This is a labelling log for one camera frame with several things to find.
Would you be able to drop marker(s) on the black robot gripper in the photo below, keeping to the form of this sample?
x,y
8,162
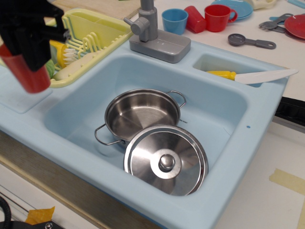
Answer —
x,y
26,26

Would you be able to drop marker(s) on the red plastic tumbler cup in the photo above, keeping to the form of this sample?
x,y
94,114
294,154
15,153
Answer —
x,y
31,81

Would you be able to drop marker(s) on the blue plastic cup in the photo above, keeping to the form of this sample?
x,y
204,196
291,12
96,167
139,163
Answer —
x,y
175,20

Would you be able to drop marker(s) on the light blue toy sink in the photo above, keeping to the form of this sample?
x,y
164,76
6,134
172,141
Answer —
x,y
229,119

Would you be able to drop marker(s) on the green toy cabbage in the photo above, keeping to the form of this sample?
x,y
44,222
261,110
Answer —
x,y
50,67

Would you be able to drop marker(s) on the yellow dish brush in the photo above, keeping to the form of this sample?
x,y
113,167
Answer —
x,y
61,55

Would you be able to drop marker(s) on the yellow dish drying rack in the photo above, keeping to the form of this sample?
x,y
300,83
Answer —
x,y
93,36

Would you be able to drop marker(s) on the grey toy faucet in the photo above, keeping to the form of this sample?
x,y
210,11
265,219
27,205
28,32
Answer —
x,y
149,40

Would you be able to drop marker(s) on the yellow tape piece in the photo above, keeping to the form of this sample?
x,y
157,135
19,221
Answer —
x,y
37,216

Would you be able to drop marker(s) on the red tumbler lying down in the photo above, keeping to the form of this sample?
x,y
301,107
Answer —
x,y
195,22

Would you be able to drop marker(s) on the wooden counter base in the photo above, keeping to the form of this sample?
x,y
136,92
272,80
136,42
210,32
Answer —
x,y
85,200

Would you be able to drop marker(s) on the stainless steel pot lid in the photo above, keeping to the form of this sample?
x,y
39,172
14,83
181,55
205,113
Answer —
x,y
168,158

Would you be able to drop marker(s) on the grey toy measuring spoon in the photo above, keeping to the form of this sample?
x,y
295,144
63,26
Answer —
x,y
236,39

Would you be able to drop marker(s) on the blue plastic plate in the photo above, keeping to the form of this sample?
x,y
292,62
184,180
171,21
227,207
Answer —
x,y
243,8

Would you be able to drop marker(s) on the cream plastic toy item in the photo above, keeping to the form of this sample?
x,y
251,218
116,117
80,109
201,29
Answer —
x,y
262,4

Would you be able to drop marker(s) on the grey toy fork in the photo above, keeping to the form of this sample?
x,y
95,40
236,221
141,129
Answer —
x,y
271,25

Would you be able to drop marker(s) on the red plastic plate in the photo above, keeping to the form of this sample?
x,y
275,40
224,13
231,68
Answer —
x,y
296,25

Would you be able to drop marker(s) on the blue toy utensil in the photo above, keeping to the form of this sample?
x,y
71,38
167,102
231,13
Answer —
x,y
298,3

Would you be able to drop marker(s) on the beige masking tape strip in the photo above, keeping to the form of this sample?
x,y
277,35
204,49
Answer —
x,y
288,181

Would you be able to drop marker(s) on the red mug with handle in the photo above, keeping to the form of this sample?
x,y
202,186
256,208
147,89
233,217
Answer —
x,y
218,16

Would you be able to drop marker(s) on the yellow handled white toy knife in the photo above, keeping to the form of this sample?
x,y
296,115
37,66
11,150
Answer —
x,y
256,77

